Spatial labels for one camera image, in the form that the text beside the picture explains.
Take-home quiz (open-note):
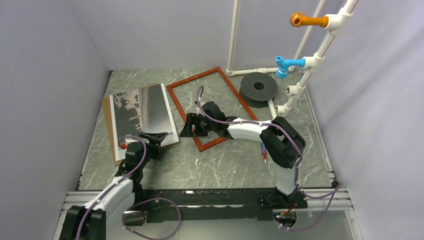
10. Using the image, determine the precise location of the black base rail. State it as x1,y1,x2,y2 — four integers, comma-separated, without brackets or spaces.
126,187,308,223

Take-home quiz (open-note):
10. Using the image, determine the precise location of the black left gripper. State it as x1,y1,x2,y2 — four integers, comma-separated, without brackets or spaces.
138,132,168,170

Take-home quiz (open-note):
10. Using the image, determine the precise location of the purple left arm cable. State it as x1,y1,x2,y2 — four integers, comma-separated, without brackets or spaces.
75,135,182,240

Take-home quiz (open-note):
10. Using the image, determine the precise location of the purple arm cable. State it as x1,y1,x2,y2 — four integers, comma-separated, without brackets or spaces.
75,135,182,240
195,86,344,233

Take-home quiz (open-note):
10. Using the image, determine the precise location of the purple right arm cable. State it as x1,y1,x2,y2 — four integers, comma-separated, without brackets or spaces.
195,86,344,233

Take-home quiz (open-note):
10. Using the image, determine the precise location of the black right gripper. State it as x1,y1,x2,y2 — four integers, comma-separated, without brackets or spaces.
179,113,216,138

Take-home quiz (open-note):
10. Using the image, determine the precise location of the orange wooden picture frame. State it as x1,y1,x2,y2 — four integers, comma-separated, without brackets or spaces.
166,67,258,152

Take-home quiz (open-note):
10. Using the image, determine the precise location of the white pvc pipe rack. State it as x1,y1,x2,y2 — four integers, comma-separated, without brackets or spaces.
225,0,359,118

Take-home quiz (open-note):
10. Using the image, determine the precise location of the landscape photo print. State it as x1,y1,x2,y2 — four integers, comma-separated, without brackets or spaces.
102,83,179,164

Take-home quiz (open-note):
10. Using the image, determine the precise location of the blue red screwdriver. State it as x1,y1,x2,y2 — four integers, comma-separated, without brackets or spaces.
260,142,270,182

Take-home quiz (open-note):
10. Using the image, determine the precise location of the orange pipe peg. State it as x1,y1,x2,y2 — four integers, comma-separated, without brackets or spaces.
289,12,329,28

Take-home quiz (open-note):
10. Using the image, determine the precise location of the brown frame backing board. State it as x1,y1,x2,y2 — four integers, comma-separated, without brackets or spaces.
101,83,155,166

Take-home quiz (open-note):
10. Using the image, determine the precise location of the blue pipe peg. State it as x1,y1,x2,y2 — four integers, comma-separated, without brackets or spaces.
275,56,306,79

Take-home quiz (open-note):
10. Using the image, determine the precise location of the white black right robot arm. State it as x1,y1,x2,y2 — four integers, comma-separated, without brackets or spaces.
179,101,306,208

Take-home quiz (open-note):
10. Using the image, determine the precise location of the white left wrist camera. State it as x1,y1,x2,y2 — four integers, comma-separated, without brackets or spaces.
118,137,143,150

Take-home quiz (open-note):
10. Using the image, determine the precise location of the black filament spool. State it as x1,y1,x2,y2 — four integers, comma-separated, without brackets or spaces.
238,72,279,109

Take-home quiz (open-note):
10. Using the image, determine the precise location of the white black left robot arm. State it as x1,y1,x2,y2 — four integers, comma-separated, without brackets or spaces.
59,132,168,240

